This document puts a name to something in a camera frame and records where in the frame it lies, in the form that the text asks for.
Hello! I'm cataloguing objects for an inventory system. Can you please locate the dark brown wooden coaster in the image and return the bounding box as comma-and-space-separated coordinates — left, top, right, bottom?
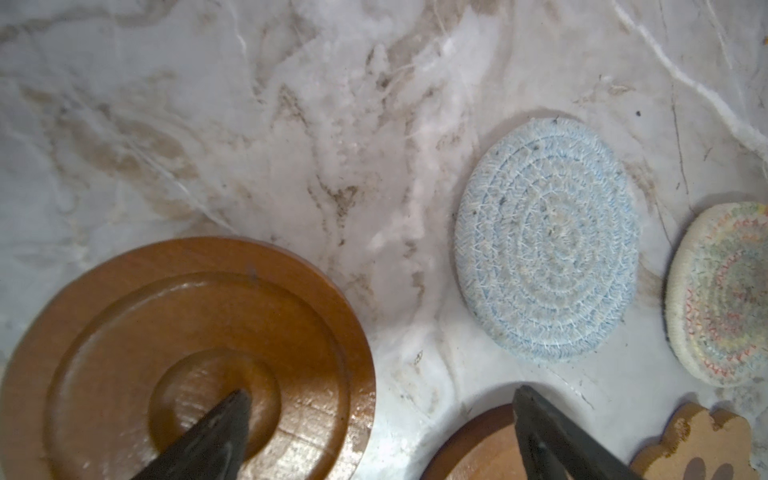
1, 237, 376, 479

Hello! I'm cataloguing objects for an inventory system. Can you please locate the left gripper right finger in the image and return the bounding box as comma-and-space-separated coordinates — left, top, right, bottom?
512, 385, 640, 479

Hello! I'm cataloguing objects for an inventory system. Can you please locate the multicolour woven coaster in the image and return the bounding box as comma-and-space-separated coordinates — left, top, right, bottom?
664, 202, 767, 387

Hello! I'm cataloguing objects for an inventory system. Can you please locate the light blue woven coaster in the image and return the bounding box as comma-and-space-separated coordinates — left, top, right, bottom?
454, 117, 640, 363

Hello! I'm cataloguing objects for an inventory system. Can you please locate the cork paw coaster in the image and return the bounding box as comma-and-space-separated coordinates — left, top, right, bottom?
630, 402, 760, 479

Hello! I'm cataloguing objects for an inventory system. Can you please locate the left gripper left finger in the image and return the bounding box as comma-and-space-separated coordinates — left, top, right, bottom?
133, 389, 251, 480

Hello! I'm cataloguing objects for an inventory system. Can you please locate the light brown wooden coaster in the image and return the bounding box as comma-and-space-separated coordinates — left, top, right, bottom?
421, 404, 527, 480

